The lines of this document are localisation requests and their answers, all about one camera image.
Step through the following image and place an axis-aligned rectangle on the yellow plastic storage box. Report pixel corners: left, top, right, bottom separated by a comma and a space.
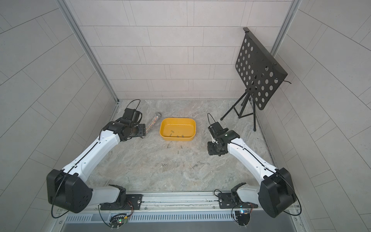
159, 118, 196, 141

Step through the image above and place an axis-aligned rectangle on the black perforated music stand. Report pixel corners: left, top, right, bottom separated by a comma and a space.
221, 27, 290, 131

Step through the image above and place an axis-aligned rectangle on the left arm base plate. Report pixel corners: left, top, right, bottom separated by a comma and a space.
100, 194, 143, 211

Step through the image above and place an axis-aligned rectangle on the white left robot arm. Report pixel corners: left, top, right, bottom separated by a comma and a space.
46, 120, 146, 213

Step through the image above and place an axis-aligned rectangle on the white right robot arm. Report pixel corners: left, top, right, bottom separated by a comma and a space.
207, 127, 298, 218

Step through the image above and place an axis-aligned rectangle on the controller circuit board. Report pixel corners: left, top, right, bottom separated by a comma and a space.
109, 213, 128, 230
233, 210, 251, 226

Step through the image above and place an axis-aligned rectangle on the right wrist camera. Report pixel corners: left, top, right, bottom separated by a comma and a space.
208, 122, 229, 139

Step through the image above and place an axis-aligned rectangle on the right controller circuit board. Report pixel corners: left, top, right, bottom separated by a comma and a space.
233, 210, 251, 226

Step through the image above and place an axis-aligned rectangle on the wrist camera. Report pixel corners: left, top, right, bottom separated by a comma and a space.
208, 122, 229, 139
122, 108, 143, 124

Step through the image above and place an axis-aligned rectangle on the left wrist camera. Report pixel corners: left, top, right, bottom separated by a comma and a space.
122, 108, 143, 124

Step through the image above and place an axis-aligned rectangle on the left controller circuit board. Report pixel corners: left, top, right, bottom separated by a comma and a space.
109, 213, 128, 230

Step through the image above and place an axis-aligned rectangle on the aluminium mounting rail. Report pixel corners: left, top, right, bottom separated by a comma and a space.
56, 189, 300, 215

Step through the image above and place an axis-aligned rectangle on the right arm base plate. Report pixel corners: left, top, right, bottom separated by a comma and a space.
215, 192, 259, 209

